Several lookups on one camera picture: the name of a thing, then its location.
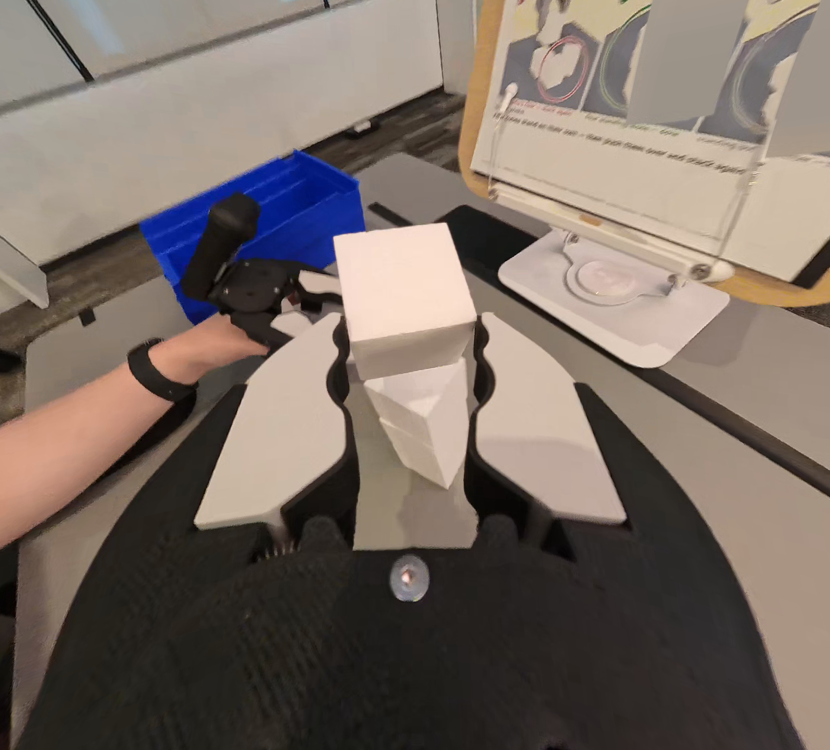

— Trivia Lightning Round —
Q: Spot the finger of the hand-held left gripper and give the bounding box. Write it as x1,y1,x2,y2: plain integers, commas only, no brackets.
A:
269,311,320,342
297,269,343,311

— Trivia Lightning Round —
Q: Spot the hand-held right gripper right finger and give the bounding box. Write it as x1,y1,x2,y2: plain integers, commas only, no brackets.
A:
464,312,629,546

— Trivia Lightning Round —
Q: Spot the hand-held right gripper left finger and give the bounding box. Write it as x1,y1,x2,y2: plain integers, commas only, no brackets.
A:
195,312,359,540

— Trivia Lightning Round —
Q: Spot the person's left forearm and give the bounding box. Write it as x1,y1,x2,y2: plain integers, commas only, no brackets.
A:
0,367,171,548

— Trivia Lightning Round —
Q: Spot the person's left hand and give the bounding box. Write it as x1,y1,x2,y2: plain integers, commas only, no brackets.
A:
159,314,272,384

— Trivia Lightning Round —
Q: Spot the blue plastic bin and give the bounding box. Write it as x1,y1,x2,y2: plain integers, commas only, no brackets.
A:
139,150,363,326

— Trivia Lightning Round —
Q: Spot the black wrist band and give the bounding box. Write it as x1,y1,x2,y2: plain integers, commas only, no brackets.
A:
128,338,198,404

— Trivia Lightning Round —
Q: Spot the white document stand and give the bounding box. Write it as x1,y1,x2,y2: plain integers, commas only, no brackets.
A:
486,82,737,368

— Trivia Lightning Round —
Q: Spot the wooden document board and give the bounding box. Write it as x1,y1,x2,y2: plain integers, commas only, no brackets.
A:
457,0,830,310

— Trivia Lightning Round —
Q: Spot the printed instruction sheet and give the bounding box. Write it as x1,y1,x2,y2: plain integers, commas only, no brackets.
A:
470,0,830,284

